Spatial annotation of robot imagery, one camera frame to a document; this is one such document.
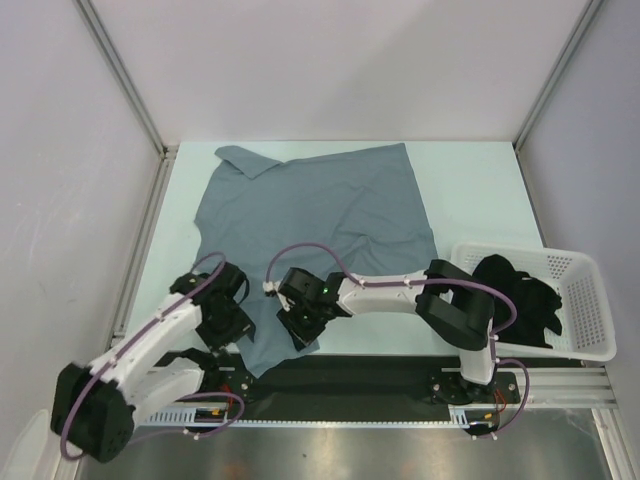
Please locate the black t shirt in basket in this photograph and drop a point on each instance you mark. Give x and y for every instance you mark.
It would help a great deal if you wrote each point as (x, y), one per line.
(536, 303)

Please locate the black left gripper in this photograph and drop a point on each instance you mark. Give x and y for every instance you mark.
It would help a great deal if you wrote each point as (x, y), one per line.
(241, 324)

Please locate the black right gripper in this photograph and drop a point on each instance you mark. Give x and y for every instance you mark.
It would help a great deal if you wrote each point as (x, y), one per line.
(298, 329)

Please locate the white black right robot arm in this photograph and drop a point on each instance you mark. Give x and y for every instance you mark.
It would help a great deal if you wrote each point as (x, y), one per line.
(459, 310)

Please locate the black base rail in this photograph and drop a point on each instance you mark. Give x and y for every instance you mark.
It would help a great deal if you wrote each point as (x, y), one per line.
(356, 389)

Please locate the white perforated plastic basket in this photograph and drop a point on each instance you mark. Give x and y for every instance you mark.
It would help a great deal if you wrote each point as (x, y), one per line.
(588, 332)

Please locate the aluminium frame post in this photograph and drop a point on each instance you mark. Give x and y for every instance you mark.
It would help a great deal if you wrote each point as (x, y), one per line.
(568, 52)
(98, 31)

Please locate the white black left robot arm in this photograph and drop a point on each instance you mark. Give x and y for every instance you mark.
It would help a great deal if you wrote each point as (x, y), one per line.
(175, 356)

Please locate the white slotted cable duct right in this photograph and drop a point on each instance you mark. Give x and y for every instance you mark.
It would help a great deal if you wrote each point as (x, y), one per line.
(475, 413)

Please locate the light blue t shirt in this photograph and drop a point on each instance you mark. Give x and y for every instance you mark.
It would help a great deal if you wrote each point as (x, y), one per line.
(266, 216)

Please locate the white slotted cable duct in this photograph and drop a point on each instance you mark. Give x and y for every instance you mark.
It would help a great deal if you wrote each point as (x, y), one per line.
(189, 415)
(475, 413)

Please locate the aluminium front rail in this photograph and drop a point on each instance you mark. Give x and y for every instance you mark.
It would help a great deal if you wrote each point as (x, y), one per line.
(570, 388)

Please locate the white slotted cable duct left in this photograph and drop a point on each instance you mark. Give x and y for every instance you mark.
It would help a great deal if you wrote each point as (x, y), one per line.
(189, 415)

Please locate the left aluminium frame post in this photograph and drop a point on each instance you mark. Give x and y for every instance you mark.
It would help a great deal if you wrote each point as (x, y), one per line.
(98, 31)

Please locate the right aluminium frame post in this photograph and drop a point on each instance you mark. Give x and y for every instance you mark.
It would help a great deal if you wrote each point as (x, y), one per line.
(568, 52)

